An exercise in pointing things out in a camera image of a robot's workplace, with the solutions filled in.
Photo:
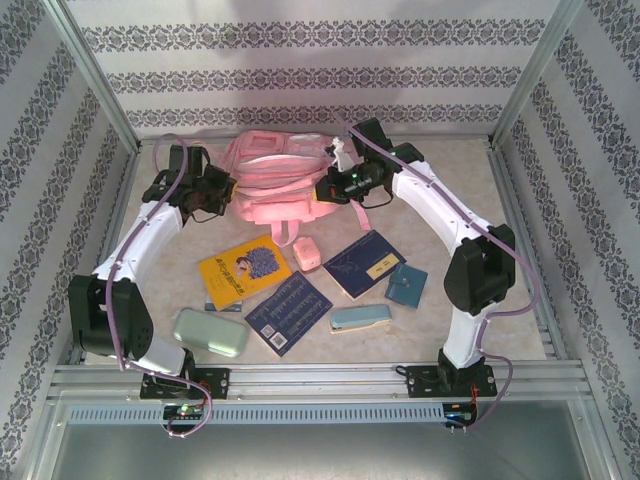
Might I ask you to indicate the pink backpack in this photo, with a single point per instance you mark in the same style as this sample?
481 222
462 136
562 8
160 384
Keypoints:
270 175

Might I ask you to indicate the small pink box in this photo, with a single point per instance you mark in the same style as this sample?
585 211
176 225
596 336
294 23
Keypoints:
306 255

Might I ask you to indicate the navy book yellow label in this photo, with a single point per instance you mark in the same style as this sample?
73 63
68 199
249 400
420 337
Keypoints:
350 265

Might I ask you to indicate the grey notebook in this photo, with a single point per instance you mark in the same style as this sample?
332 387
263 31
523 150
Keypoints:
235 308

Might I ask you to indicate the teal blue wallet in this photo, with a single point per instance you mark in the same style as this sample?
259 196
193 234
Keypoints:
406 287

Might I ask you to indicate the dark blue booklet white text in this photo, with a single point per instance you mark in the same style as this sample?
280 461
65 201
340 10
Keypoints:
287 312

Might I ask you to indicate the light blue stapler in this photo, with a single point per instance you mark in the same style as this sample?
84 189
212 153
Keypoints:
360 319

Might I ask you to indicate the pale green glasses case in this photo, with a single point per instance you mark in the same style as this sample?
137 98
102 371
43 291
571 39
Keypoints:
210 332

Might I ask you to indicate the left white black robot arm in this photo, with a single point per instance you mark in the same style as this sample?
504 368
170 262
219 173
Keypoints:
145 240

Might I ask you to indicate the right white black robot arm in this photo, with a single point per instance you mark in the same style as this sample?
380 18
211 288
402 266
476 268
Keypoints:
440 210

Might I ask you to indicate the left controller board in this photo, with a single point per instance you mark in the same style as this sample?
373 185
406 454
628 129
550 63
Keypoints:
184 411

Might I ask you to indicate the controller board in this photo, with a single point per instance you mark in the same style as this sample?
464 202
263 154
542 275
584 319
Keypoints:
459 417
184 411

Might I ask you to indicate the right controller board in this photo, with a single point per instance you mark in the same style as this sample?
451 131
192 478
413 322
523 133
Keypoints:
459 417

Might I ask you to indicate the aluminium side rail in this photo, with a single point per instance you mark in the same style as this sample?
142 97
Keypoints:
506 175
122 200

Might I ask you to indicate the aluminium frame post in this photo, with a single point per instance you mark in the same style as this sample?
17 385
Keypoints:
95 75
537 75

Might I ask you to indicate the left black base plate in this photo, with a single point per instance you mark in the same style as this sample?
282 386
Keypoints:
215 382

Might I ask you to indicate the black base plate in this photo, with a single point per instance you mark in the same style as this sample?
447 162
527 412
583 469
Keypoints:
422 382
215 382

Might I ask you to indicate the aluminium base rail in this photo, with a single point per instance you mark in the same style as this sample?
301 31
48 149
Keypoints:
320 380

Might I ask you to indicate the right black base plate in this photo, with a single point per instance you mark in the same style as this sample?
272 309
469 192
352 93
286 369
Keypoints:
422 382

